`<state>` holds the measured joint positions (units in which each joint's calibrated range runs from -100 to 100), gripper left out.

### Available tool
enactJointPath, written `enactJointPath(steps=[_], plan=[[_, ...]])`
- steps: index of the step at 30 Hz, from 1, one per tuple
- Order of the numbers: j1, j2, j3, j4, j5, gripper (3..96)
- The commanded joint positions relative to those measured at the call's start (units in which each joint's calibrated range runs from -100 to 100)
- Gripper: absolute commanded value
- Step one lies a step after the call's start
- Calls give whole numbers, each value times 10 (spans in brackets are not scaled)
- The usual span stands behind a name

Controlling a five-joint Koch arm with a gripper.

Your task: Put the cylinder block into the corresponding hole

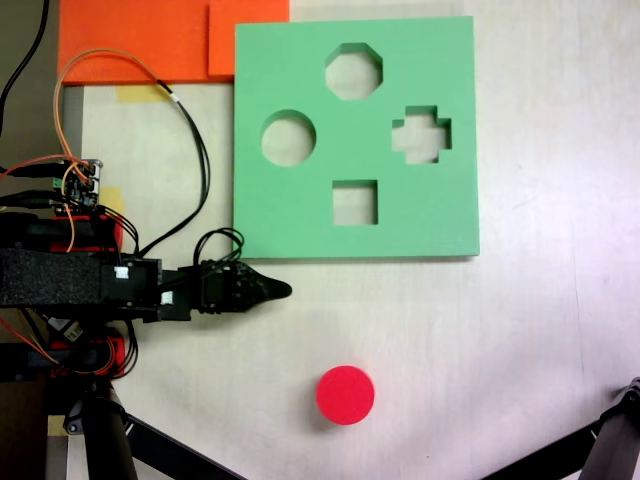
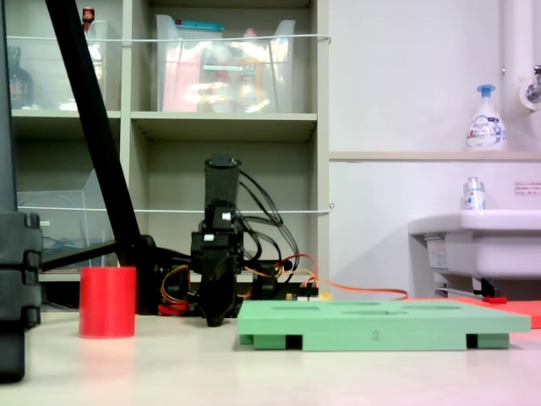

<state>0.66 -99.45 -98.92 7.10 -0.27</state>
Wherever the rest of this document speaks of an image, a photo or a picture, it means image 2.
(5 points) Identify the red cylinder block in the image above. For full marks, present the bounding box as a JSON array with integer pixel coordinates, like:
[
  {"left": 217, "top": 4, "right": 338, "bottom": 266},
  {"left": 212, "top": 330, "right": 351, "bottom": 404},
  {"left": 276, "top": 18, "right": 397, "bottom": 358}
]
[{"left": 79, "top": 266, "right": 138, "bottom": 340}]

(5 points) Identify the orange flat block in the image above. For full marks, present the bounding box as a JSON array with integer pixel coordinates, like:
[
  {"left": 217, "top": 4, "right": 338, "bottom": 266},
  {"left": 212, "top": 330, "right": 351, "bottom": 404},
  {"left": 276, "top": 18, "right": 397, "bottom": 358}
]
[{"left": 404, "top": 296, "right": 541, "bottom": 330}]

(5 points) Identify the red base clamp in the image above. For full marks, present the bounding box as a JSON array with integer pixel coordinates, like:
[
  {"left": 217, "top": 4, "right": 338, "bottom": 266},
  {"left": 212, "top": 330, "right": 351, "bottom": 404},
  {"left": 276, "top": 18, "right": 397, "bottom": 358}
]
[{"left": 157, "top": 299, "right": 189, "bottom": 316}]

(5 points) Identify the beige shelf unit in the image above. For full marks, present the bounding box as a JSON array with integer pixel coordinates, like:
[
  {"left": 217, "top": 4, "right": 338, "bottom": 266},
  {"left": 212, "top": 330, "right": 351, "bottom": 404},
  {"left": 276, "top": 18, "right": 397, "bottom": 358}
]
[{"left": 3, "top": 0, "right": 331, "bottom": 314}]

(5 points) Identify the black tripod brace bar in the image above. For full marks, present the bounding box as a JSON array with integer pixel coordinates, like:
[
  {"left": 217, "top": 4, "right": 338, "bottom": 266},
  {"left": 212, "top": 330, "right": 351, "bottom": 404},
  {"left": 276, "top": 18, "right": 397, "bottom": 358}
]
[{"left": 40, "top": 239, "right": 120, "bottom": 272}]

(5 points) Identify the empty clear angled bin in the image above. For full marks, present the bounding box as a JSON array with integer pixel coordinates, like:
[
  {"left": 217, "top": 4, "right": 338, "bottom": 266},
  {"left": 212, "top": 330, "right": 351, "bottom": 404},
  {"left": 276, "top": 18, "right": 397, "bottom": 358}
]
[{"left": 16, "top": 168, "right": 117, "bottom": 272}]

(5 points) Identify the green shape-sorting board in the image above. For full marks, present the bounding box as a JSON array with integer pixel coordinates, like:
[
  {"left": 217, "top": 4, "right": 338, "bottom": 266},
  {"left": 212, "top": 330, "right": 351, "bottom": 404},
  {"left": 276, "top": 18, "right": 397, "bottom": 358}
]
[{"left": 237, "top": 299, "right": 532, "bottom": 352}]

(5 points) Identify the large clear storage bin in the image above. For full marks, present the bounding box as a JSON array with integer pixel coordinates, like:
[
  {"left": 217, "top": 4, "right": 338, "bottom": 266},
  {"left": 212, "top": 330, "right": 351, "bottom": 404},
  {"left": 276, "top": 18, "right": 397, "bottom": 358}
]
[{"left": 155, "top": 14, "right": 297, "bottom": 114}]

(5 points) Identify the black tripod leg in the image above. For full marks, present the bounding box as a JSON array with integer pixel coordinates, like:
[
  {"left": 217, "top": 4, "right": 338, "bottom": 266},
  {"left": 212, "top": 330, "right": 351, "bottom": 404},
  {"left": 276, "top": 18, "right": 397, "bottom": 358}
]
[{"left": 44, "top": 0, "right": 161, "bottom": 316}]

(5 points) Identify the notched black stack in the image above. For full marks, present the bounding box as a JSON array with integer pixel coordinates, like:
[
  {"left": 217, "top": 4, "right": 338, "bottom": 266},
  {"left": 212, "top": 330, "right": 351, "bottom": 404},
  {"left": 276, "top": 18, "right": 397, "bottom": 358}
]
[{"left": 0, "top": 211, "right": 44, "bottom": 384}]

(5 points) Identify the clear bin with dark bottle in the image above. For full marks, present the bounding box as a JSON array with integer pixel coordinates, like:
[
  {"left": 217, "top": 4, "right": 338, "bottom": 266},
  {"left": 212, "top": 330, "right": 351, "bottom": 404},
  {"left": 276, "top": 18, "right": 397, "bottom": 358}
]
[{"left": 6, "top": 19, "right": 109, "bottom": 112}]

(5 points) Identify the dark grey upright panel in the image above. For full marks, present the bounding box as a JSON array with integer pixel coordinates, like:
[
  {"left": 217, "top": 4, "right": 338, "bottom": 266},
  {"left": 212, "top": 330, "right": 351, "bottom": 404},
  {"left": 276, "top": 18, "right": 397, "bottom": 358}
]
[{"left": 0, "top": 0, "right": 19, "bottom": 213}]

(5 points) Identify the dark round bottle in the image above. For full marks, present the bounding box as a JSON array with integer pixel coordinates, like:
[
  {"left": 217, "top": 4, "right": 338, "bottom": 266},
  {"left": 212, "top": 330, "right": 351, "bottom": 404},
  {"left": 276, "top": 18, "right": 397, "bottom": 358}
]
[{"left": 6, "top": 46, "right": 35, "bottom": 110}]

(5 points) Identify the small clear sanitizer bottle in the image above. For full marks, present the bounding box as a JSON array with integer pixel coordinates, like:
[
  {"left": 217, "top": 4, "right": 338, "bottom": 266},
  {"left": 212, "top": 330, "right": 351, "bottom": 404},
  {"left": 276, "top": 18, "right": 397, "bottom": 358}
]
[{"left": 462, "top": 176, "right": 487, "bottom": 211}]

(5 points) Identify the white sink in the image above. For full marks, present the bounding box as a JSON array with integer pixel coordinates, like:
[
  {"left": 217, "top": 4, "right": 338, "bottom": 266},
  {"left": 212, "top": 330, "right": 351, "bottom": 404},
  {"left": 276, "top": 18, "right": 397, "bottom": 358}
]
[{"left": 407, "top": 209, "right": 541, "bottom": 299}]

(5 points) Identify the white blue soap pump bottle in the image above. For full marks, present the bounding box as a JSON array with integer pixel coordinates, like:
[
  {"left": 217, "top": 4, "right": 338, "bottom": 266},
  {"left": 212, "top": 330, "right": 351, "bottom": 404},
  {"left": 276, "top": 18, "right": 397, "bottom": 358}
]
[{"left": 466, "top": 84, "right": 508, "bottom": 152}]

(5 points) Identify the metal faucet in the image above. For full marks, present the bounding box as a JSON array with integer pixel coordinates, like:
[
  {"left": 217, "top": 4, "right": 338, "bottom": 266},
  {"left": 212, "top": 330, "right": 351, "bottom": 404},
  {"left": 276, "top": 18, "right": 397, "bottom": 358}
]
[{"left": 518, "top": 64, "right": 541, "bottom": 112}]

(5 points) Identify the orange wire loop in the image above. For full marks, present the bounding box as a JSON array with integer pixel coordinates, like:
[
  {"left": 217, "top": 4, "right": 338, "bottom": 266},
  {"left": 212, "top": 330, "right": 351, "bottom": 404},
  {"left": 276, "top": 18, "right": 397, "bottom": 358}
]
[{"left": 160, "top": 264, "right": 192, "bottom": 306}]

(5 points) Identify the white cord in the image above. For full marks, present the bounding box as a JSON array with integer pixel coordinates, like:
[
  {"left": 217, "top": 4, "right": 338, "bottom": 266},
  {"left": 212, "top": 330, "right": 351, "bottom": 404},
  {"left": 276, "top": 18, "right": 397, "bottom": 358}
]
[
  {"left": 16, "top": 202, "right": 336, "bottom": 215},
  {"left": 6, "top": 33, "right": 333, "bottom": 47}
]

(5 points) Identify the black arm wire bundle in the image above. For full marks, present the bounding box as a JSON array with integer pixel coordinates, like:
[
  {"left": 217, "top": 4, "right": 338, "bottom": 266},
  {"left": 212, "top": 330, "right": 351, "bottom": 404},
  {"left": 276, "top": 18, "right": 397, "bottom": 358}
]
[{"left": 238, "top": 168, "right": 302, "bottom": 277}]

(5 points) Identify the circuit board with wires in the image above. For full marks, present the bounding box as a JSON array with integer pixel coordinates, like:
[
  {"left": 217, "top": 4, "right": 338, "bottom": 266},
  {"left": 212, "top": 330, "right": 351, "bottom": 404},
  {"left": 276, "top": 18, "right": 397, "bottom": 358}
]
[{"left": 286, "top": 283, "right": 331, "bottom": 303}]

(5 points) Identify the white wall sign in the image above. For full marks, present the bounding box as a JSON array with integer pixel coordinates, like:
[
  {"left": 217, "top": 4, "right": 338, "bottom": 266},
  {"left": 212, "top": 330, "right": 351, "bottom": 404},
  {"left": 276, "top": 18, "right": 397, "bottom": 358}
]
[{"left": 513, "top": 180, "right": 541, "bottom": 197}]

